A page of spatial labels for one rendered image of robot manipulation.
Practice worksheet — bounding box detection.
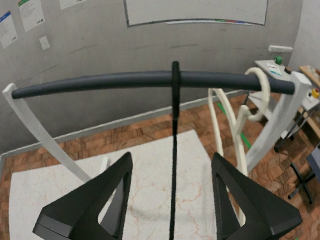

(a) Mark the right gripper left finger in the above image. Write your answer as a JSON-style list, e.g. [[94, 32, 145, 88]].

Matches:
[[37, 152, 133, 240]]

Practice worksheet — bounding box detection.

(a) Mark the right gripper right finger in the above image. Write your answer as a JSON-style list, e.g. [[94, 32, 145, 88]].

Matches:
[[211, 152, 303, 240]]

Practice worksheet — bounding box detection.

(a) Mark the black wire hanger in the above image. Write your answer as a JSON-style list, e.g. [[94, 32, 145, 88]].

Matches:
[[168, 61, 179, 240]]

